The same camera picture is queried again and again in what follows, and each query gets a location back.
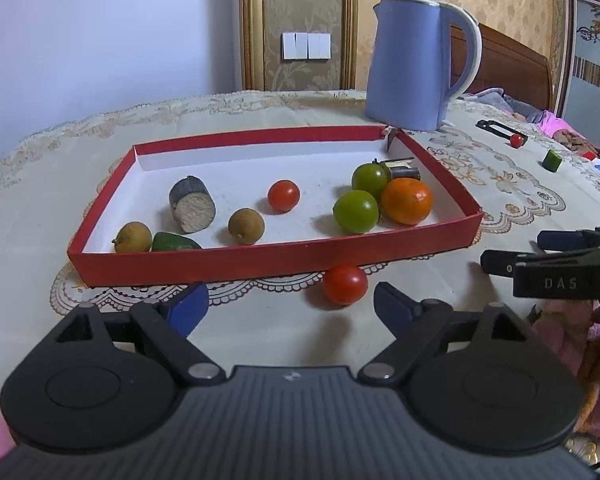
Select green cucumber piece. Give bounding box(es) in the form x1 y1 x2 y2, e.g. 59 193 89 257
151 232 201 252
541 150 562 172

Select red cherry tomato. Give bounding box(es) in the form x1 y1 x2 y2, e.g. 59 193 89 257
268 180 300 214
509 133 524 148
322 264 368 306

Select round brown longan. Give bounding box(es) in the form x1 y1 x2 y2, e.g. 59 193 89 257
227 208 265 245

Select orange tangerine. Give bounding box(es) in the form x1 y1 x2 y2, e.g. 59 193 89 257
380 178 434 226

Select large green tomato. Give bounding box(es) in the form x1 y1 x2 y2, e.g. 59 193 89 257
332 190 379 234

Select small green tomato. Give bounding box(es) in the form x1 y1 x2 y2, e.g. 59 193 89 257
351 162 389 200

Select pink bedding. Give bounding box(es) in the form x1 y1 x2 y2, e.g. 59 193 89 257
465 88 600 160

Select red shallow cardboard tray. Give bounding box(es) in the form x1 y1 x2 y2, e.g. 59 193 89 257
68 125 483 286

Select brown wooden headboard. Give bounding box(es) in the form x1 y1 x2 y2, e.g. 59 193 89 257
467 24 552 110

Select blue electric kettle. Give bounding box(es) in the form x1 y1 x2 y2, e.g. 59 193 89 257
365 0 482 131

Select white wall switch panel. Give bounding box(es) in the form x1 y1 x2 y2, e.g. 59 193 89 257
282 32 332 61

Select gold picture frame moulding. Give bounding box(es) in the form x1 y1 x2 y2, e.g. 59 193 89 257
237 0 358 91

